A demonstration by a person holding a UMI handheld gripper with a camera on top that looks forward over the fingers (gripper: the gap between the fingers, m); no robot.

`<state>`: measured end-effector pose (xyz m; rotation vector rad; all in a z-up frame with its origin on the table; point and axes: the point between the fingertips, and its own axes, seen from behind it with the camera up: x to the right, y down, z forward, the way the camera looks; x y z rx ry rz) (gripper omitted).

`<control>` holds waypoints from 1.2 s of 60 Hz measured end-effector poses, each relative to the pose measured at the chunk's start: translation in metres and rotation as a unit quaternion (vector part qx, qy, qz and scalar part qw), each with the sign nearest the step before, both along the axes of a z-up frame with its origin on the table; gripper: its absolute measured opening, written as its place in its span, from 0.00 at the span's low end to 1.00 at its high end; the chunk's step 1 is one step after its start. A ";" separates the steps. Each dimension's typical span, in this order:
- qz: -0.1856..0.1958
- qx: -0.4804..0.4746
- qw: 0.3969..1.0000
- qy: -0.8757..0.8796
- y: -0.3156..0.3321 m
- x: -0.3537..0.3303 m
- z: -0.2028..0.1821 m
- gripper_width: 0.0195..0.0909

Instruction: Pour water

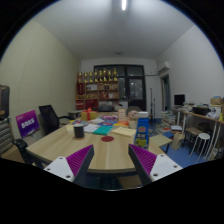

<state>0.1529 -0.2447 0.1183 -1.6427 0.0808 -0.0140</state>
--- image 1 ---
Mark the orange red book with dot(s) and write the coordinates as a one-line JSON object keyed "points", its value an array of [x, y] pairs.
{"points": [[122, 123]]}

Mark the black computer monitor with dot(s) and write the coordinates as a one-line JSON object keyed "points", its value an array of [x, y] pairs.
{"points": [[179, 99]]}

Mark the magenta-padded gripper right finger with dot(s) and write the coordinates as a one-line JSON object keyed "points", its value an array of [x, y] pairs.
{"points": [[163, 166]]}

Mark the small standing card sign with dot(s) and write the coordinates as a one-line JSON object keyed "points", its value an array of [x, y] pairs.
{"points": [[121, 114]]}

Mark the long wooden side desk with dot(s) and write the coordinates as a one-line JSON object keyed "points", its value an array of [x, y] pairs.
{"points": [[203, 116]]}

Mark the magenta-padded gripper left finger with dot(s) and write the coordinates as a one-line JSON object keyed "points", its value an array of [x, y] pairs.
{"points": [[60, 166]]}

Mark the striped grey cushion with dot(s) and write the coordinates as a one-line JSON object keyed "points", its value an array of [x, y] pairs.
{"points": [[5, 136]]}

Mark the grey armchair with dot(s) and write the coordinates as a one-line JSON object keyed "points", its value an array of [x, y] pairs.
{"points": [[134, 109]]}

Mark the pink flowers in white pot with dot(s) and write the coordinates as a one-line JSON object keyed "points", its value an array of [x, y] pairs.
{"points": [[132, 116]]}

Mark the stack of books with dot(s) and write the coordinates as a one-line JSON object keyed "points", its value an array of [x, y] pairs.
{"points": [[168, 119]]}

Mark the white round stool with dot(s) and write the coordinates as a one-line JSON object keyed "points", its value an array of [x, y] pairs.
{"points": [[202, 137]]}

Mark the yellow gift box red ribbon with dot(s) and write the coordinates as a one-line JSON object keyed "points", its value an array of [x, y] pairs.
{"points": [[88, 115]]}

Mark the black mug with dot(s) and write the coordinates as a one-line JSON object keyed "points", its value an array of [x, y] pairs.
{"points": [[79, 131]]}

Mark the ceiling tube light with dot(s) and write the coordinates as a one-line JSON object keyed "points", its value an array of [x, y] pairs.
{"points": [[124, 4]]}

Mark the purple sign board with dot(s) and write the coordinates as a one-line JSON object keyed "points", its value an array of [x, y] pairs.
{"points": [[27, 124]]}

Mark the blue magazine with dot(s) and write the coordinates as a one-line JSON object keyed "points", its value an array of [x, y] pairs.
{"points": [[78, 122]]}

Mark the black office chair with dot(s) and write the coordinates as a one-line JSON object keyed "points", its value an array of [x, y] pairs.
{"points": [[49, 118], [21, 145]]}

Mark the black case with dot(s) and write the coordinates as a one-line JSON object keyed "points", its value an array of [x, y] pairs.
{"points": [[4, 101]]}

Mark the cream paper sheet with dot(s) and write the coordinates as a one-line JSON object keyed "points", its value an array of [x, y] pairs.
{"points": [[69, 127]]}

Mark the teal book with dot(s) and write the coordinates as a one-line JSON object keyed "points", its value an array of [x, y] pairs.
{"points": [[102, 130]]}

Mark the beige paper bag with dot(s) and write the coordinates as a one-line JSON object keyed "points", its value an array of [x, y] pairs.
{"points": [[177, 141]]}

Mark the light wooden low stool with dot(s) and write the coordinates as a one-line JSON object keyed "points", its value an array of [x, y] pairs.
{"points": [[159, 140]]}

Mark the wooden shelf unit with trophies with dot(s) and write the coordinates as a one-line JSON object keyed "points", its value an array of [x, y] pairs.
{"points": [[98, 93]]}

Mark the white wall air conditioner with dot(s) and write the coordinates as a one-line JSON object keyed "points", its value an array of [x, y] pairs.
{"points": [[163, 66]]}

